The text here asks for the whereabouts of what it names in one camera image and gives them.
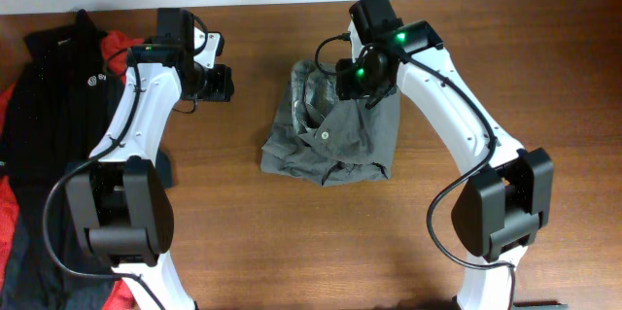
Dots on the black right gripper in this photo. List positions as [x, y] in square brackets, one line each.
[345, 84]

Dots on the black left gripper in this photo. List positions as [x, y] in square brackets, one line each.
[222, 87]

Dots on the grey shorts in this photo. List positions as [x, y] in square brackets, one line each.
[318, 137]

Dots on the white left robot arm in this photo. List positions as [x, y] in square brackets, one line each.
[119, 206]

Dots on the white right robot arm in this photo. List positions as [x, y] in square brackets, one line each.
[485, 220]

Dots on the black polo shirt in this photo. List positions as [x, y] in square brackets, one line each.
[55, 114]

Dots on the red garment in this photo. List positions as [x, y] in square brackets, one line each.
[14, 238]

